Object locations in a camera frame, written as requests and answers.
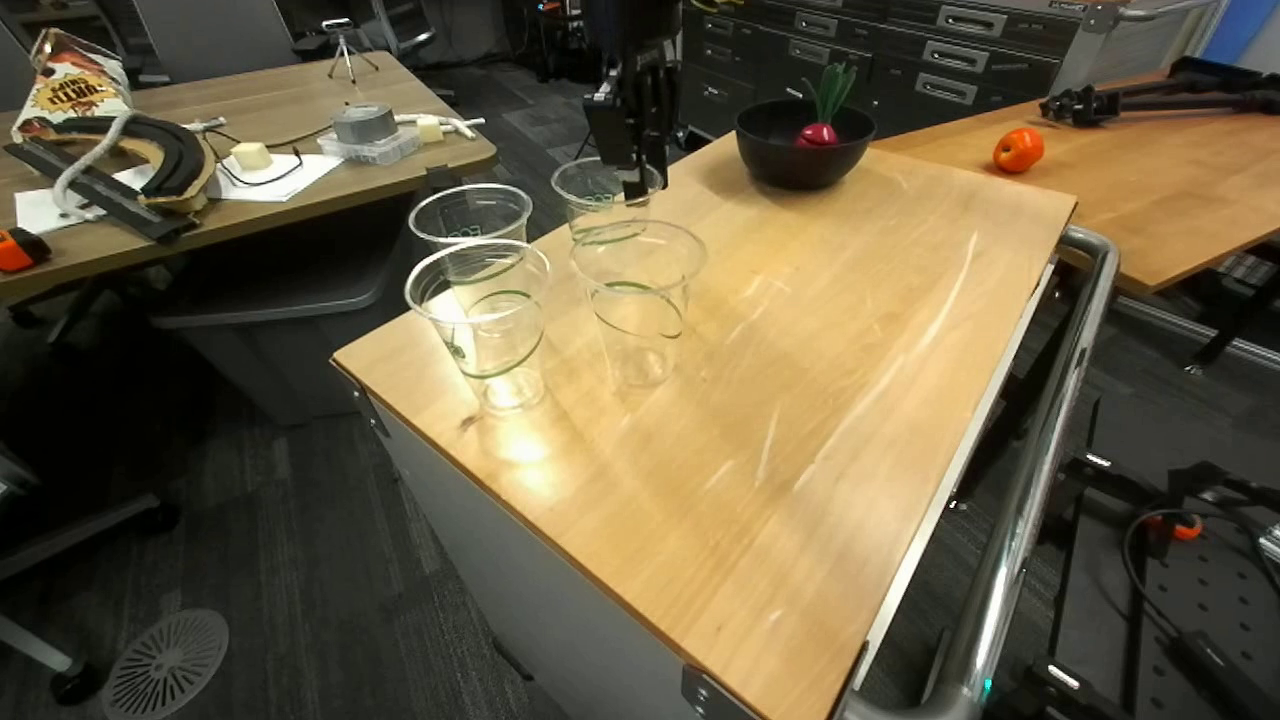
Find blue panel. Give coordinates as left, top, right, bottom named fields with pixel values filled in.
left=1197, top=0, right=1280, bottom=71

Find round perforated floor disc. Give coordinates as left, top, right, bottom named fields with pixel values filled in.
left=95, top=609, right=232, bottom=720

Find grey tape roll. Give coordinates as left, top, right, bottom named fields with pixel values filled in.
left=330, top=102, right=402, bottom=151

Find orange toy fruit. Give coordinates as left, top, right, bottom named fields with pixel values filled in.
left=987, top=126, right=1047, bottom=181

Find black bowl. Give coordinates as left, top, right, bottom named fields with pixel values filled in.
left=731, top=97, right=879, bottom=191

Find clear plastic container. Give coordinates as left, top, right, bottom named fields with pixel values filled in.
left=318, top=126, right=434, bottom=171

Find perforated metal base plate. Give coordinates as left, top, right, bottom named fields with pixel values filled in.
left=1064, top=533, right=1280, bottom=720

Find black flat bar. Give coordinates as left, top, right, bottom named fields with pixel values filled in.
left=0, top=138, right=195, bottom=248

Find large white paper sheet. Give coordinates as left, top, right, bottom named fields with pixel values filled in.
left=215, top=148, right=346, bottom=210

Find orange object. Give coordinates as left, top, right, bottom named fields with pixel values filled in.
left=0, top=229, right=55, bottom=282

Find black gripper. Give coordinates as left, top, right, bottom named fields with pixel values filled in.
left=583, top=0, right=685, bottom=203

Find white tube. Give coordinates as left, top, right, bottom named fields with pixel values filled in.
left=49, top=103, right=138, bottom=217

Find orange handled clamp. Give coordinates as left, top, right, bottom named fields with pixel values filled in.
left=1139, top=508, right=1214, bottom=553

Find red toy radish green leaves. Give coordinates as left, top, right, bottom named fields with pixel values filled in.
left=794, top=59, right=863, bottom=151

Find small white paper card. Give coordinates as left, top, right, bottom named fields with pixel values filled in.
left=13, top=186, right=112, bottom=241

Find dark chair with metal legs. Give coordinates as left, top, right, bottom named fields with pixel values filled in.
left=0, top=435, right=183, bottom=711

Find clear plastic cup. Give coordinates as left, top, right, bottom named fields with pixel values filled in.
left=548, top=151, right=660, bottom=256
left=404, top=181, right=537, bottom=271
left=402, top=237, right=555, bottom=415
left=573, top=217, right=711, bottom=394

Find grey office chair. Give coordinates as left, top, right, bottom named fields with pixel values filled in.
left=124, top=0, right=304, bottom=85

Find pale yellow small block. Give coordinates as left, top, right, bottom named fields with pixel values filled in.
left=229, top=138, right=278, bottom=175

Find grey storage bin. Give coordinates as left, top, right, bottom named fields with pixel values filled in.
left=1053, top=0, right=1214, bottom=97

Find black curved hose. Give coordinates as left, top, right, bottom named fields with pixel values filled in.
left=38, top=111, right=219, bottom=221

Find black folded tripod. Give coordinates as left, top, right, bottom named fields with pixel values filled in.
left=1037, top=51, right=1280, bottom=133

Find chip bag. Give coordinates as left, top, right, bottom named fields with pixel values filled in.
left=8, top=29, right=138, bottom=144

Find dark drawer cabinet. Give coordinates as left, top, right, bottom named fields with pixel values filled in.
left=677, top=0, right=1112, bottom=144

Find white plug adapter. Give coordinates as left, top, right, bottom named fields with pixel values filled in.
left=396, top=111, right=493, bottom=144

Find mini camera tripod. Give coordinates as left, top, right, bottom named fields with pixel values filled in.
left=318, top=14, right=388, bottom=87

